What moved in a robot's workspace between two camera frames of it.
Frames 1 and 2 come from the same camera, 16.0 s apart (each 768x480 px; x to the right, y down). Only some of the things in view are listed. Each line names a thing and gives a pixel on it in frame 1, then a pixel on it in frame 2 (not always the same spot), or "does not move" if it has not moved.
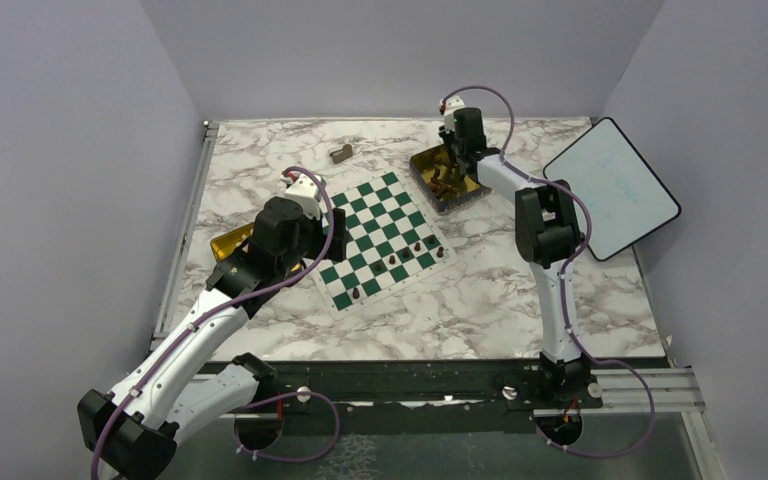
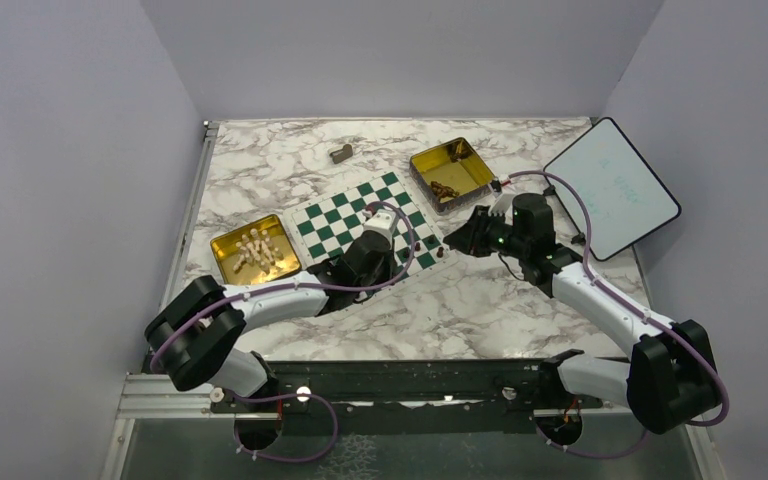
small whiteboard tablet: x=626 y=199 does not move
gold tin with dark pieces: x=446 y=184 does not move
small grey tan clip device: x=343 y=154 does not move
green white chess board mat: x=391 y=243 does not move
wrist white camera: x=451 y=104 -> x=501 y=203
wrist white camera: x=305 y=191 -> x=382 y=220
